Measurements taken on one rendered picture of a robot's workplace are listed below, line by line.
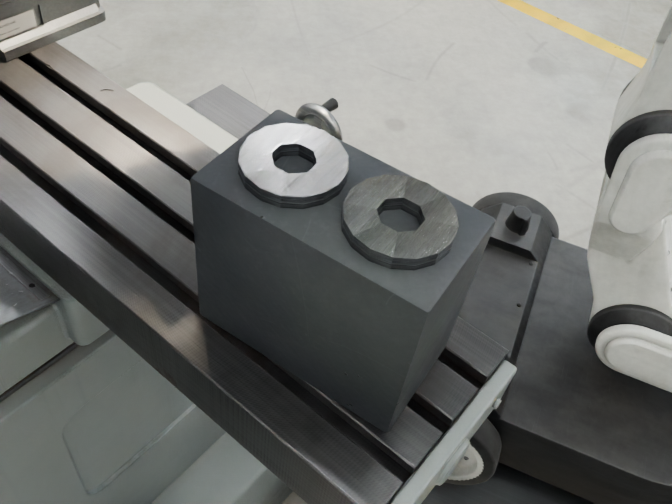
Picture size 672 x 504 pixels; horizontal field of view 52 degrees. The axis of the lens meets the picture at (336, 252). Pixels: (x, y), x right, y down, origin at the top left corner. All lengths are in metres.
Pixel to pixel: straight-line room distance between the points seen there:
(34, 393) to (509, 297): 0.81
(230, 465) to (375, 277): 1.02
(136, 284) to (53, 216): 0.14
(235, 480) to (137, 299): 0.80
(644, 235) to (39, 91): 0.82
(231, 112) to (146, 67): 1.53
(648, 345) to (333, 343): 0.68
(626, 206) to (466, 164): 1.53
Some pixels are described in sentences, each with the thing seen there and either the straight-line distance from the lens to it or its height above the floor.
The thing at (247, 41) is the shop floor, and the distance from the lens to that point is 2.92.
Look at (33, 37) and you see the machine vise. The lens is 1.07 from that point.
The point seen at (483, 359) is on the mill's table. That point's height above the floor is 0.98.
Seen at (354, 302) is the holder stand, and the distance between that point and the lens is 0.53.
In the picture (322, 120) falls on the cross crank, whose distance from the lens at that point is 1.36.
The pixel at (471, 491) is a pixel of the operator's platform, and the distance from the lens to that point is 1.30.
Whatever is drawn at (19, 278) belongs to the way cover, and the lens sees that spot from 0.86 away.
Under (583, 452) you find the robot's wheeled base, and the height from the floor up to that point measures 0.57.
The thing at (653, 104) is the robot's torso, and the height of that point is 1.08.
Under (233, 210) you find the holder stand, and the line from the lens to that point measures 0.55.
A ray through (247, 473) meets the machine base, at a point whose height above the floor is 0.20.
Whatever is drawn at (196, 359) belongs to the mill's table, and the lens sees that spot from 0.68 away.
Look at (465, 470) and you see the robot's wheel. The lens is 1.25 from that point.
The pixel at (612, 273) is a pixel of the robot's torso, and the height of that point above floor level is 0.79.
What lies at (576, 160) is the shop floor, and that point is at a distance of 2.66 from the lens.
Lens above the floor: 1.56
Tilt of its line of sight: 48 degrees down
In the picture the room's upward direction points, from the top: 9 degrees clockwise
